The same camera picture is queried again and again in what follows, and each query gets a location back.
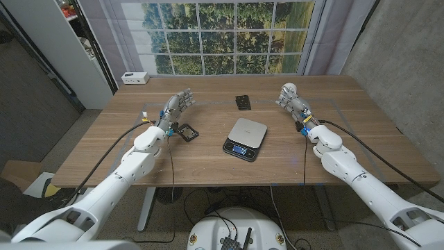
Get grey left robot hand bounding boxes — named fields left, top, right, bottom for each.
left=155, top=87, right=196, bottom=135

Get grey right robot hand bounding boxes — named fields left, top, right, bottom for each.
left=275, top=86, right=318, bottom=135

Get black flat stopwatch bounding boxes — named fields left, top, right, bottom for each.
left=234, top=94, right=252, bottom=111

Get silver black electronic scale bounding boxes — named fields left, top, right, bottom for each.
left=222, top=117, right=268, bottom=163

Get small black square component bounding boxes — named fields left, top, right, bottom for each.
left=172, top=122, right=200, bottom=143

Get grey tape outline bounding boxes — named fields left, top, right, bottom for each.
left=103, top=99, right=386, bottom=185

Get white power strip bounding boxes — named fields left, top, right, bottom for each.
left=121, top=72, right=151, bottom=85

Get window landscape printed backdrop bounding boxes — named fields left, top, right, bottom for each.
left=78, top=0, right=377, bottom=83

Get white storage cabinet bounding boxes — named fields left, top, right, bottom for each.
left=0, top=0, right=115, bottom=110

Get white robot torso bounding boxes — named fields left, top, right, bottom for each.
left=186, top=207, right=288, bottom=250

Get black module with antenna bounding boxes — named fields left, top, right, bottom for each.
left=220, top=227, right=253, bottom=250

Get brown cardboard box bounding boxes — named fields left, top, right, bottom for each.
left=0, top=159, right=43, bottom=193

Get person leg with black shoe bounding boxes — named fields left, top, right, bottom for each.
left=0, top=176, right=79, bottom=232

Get thin black right hand cable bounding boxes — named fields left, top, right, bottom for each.
left=302, top=134, right=309, bottom=190

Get thin black hand cable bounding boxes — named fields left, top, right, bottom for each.
left=131, top=134, right=176, bottom=244
left=302, top=134, right=309, bottom=190

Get thin black left hand cable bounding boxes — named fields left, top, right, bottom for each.
left=131, top=134, right=176, bottom=244

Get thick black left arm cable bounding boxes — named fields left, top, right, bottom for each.
left=64, top=120, right=157, bottom=206

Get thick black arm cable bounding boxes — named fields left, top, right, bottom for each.
left=318, top=119, right=444, bottom=205
left=64, top=120, right=157, bottom=206

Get black metal post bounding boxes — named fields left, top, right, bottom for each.
left=71, top=0, right=119, bottom=95

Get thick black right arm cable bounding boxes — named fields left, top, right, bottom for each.
left=318, top=119, right=444, bottom=205

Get grey floor cable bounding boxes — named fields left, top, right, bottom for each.
left=269, top=185, right=289, bottom=250

